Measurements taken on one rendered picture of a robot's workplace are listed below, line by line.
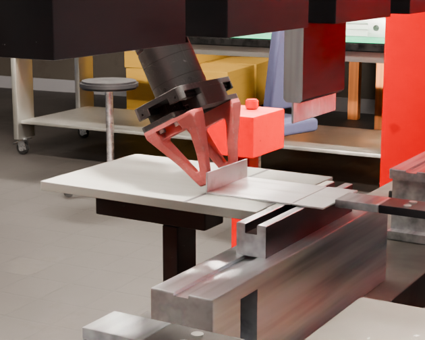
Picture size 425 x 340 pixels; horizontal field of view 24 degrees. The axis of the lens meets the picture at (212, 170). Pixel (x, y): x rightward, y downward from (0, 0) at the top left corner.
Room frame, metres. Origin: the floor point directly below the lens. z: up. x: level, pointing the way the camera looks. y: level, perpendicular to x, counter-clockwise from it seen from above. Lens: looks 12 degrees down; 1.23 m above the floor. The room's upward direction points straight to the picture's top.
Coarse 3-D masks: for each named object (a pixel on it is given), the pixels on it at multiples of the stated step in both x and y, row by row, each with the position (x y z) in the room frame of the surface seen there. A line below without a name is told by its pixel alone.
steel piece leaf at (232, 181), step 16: (208, 176) 0.97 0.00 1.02; (224, 176) 1.00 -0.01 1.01; (240, 176) 1.03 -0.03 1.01; (208, 192) 0.97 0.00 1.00; (224, 192) 0.97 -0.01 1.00; (240, 192) 0.97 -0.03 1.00; (256, 192) 0.97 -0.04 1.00; (272, 192) 0.97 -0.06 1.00; (288, 192) 0.97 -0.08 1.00; (304, 192) 0.97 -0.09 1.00
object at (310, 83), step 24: (312, 24) 0.93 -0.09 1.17; (336, 24) 0.98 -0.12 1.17; (288, 48) 0.93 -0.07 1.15; (312, 48) 0.94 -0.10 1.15; (336, 48) 0.98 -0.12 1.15; (288, 72) 0.93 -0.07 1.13; (312, 72) 0.94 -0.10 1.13; (336, 72) 0.99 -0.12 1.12; (288, 96) 0.92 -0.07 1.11; (312, 96) 0.94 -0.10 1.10
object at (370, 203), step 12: (336, 204) 0.93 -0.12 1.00; (348, 204) 0.92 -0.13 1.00; (360, 204) 0.91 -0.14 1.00; (372, 204) 0.91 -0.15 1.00; (384, 204) 0.91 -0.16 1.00; (396, 204) 0.91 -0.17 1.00; (408, 204) 0.90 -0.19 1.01; (420, 204) 0.91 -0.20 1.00; (408, 216) 0.89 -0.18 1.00; (420, 216) 0.88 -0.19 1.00
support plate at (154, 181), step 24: (96, 168) 1.10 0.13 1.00; (120, 168) 1.10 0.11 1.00; (144, 168) 1.10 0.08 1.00; (168, 168) 1.10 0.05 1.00; (216, 168) 1.10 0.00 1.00; (72, 192) 1.01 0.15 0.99; (96, 192) 0.99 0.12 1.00; (120, 192) 0.98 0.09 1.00; (144, 192) 0.98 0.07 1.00; (168, 192) 0.98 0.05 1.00; (192, 192) 0.98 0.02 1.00; (240, 216) 0.91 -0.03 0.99
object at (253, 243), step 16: (288, 208) 0.93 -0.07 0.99; (304, 208) 0.91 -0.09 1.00; (336, 208) 0.98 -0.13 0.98; (240, 224) 0.86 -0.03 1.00; (256, 224) 0.87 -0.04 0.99; (272, 224) 0.86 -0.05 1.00; (288, 224) 0.88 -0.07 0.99; (304, 224) 0.91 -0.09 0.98; (320, 224) 0.95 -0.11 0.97; (240, 240) 0.86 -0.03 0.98; (256, 240) 0.85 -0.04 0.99; (272, 240) 0.86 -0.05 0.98; (288, 240) 0.88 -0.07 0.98; (256, 256) 0.85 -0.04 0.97
